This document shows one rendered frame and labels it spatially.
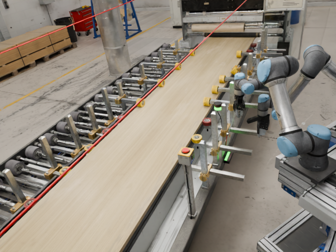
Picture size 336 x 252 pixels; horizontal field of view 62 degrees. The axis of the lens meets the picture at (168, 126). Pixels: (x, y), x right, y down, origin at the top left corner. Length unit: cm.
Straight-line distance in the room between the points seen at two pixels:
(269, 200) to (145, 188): 148
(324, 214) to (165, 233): 92
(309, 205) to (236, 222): 116
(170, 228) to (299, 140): 97
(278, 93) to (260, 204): 153
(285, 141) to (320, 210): 39
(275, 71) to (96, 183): 129
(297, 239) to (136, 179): 130
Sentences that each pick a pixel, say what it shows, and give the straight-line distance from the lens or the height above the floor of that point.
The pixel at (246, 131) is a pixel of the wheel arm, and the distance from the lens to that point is 231.
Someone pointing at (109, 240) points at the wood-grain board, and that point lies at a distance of 163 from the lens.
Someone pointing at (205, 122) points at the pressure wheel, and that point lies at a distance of 234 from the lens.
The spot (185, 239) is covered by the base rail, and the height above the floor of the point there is 70.
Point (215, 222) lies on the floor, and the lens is 274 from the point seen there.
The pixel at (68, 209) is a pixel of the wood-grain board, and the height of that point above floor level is 90.
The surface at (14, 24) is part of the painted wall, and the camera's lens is 935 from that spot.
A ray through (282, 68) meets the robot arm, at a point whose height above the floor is 155.
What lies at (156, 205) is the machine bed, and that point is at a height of 81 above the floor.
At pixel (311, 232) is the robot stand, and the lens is 253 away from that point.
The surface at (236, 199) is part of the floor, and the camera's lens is 293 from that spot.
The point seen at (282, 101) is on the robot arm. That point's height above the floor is 141.
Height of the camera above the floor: 216
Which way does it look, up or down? 32 degrees down
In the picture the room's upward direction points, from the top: 8 degrees counter-clockwise
